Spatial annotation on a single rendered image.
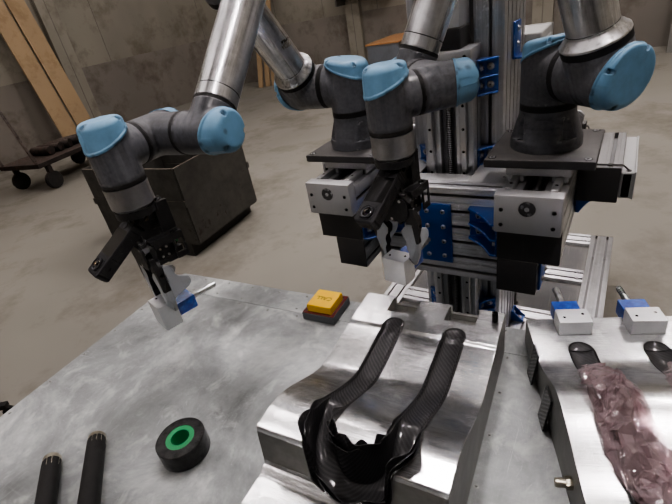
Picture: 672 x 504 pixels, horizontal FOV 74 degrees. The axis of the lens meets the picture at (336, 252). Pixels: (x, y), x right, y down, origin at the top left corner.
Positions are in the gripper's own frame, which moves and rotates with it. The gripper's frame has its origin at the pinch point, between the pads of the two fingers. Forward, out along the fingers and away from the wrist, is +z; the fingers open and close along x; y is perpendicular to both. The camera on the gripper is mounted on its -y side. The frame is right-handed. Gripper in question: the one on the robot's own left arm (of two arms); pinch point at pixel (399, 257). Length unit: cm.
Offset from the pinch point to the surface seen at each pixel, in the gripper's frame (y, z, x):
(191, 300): -28.8, 1.1, 31.3
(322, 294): -5.7, 11.1, 18.4
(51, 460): -62, 11, 30
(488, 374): -14.3, 6.6, -23.9
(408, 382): -21.6, 6.7, -14.4
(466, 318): -2.2, 8.2, -14.6
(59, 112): 197, 30, 755
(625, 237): 194, 97, -12
